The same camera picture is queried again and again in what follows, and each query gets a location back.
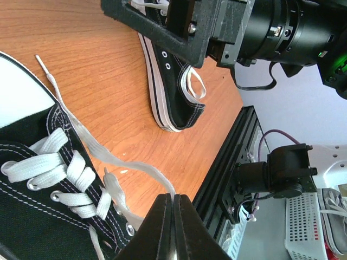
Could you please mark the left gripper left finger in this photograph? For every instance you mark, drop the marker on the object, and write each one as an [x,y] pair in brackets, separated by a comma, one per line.
[153,240]

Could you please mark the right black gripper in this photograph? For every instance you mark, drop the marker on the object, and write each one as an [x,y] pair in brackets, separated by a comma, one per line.
[194,29]

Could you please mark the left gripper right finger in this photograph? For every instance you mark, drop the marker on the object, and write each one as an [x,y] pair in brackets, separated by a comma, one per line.
[193,240]

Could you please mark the white lace of sneaker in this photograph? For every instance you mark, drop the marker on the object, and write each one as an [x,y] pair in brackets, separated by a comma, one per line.
[162,6]
[81,162]

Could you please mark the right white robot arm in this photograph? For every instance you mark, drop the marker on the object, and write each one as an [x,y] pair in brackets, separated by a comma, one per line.
[294,34]

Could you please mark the white perforated plastic basket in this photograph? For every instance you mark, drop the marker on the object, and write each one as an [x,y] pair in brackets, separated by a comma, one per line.
[304,238]

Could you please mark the spare sneaker in background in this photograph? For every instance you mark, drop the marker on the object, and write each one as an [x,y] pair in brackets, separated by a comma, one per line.
[333,213]

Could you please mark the black aluminium frame rail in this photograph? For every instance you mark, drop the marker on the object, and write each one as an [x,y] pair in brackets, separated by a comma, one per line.
[216,202]

